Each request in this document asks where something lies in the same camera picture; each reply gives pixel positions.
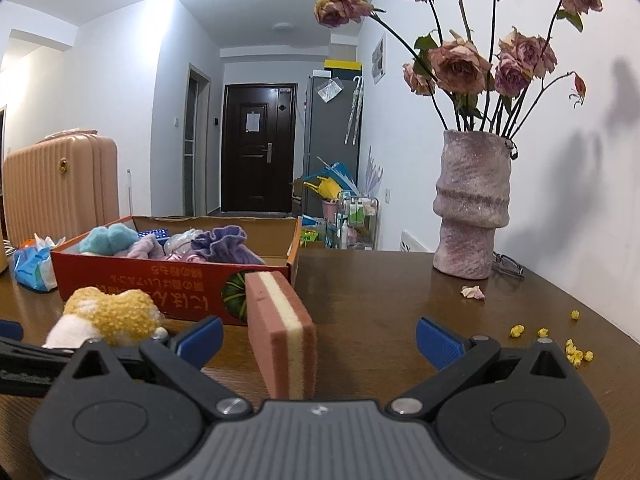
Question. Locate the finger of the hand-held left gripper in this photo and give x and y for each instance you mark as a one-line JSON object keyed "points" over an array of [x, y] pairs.
{"points": [[35, 351], [11, 330]]}

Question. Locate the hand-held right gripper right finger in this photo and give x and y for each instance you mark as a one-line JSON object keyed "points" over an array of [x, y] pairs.
{"points": [[440, 344]]}

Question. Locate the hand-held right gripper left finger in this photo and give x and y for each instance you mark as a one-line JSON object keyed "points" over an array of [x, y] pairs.
{"points": [[200, 344]]}

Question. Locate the pink sponge block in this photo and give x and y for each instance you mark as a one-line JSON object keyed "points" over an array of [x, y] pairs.
{"points": [[280, 340]]}

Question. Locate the red cardboard box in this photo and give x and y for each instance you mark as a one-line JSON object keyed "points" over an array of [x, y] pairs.
{"points": [[150, 280]]}

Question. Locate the white and yellow plush hamster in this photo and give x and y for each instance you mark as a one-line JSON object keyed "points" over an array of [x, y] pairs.
{"points": [[115, 310]]}

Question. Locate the iridescent mesh bath ball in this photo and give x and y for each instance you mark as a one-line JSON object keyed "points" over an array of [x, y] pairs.
{"points": [[175, 246]]}

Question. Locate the lavender fluffy headband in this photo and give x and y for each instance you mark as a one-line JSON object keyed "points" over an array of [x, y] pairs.
{"points": [[145, 249]]}

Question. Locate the blue patterned packet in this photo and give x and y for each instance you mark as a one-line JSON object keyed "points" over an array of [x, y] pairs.
{"points": [[152, 235]]}

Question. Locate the light blue plush toy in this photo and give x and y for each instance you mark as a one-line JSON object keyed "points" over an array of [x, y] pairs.
{"points": [[107, 237]]}

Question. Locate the fallen rose petal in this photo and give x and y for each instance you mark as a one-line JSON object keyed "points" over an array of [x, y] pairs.
{"points": [[472, 292]]}

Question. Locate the blue tissue pack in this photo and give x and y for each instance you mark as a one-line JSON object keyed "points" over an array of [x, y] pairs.
{"points": [[32, 267]]}

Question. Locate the black eyeglasses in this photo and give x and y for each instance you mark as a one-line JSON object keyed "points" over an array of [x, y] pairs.
{"points": [[510, 264]]}

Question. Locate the scattered yellow flower bits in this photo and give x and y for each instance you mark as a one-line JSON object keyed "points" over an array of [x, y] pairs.
{"points": [[575, 357]]}

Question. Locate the pink textured vase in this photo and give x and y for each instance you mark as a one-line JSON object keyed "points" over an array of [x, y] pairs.
{"points": [[470, 210]]}

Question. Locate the pink ribbed suitcase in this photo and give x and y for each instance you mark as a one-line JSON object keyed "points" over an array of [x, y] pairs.
{"points": [[55, 185]]}

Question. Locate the rolling cart with bottles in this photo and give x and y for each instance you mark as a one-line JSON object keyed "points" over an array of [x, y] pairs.
{"points": [[355, 215]]}

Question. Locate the brown cardboard box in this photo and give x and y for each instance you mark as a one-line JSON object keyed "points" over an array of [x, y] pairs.
{"points": [[300, 200]]}

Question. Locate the yellow plastic toy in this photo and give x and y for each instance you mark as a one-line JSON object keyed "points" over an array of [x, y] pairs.
{"points": [[327, 189]]}

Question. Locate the dark brown entrance door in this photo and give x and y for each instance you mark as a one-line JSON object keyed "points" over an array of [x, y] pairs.
{"points": [[255, 160]]}

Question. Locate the grey interior door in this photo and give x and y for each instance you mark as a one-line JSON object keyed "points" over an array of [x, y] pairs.
{"points": [[192, 150]]}

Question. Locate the grey refrigerator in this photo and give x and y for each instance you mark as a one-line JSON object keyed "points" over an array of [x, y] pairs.
{"points": [[325, 135]]}

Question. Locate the hanging folded umbrella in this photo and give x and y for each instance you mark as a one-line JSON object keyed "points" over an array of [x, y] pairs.
{"points": [[354, 110]]}

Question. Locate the clear plastic bag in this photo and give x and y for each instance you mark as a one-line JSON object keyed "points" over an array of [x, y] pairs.
{"points": [[330, 91]]}

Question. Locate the dried pink roses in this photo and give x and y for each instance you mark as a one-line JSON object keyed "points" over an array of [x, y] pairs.
{"points": [[460, 65]]}

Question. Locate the yellow box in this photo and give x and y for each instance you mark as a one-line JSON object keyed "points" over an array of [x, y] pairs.
{"points": [[345, 66]]}

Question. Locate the lavender flower wall decor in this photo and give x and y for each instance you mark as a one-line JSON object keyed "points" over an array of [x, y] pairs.
{"points": [[372, 172]]}

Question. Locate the wall picture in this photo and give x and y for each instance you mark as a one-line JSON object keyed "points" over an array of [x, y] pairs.
{"points": [[379, 57]]}

